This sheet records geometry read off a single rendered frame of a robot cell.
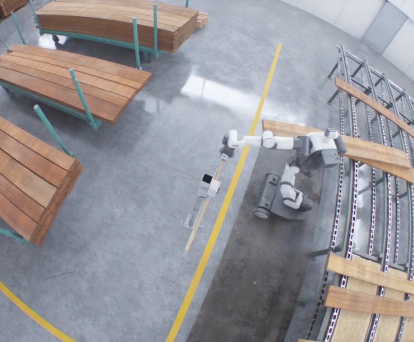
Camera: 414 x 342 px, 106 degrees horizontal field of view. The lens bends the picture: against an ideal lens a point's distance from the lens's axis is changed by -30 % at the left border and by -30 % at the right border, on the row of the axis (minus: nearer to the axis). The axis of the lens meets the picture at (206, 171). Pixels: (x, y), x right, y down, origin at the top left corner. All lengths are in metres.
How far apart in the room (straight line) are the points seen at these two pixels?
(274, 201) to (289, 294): 1.18
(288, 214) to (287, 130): 1.04
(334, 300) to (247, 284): 1.04
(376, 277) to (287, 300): 1.09
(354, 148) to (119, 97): 2.91
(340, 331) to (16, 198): 3.39
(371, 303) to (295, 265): 1.09
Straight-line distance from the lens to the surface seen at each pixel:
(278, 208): 2.74
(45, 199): 2.34
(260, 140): 1.62
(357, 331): 2.55
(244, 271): 2.66
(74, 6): 5.29
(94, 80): 3.30
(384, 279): 2.70
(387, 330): 2.95
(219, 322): 2.66
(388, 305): 2.81
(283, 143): 1.64
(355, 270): 2.35
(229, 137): 1.62
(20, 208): 2.50
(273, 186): 2.79
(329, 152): 1.82
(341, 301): 2.24
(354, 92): 3.78
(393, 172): 3.33
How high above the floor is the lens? 2.55
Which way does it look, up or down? 64 degrees down
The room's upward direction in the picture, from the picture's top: 18 degrees clockwise
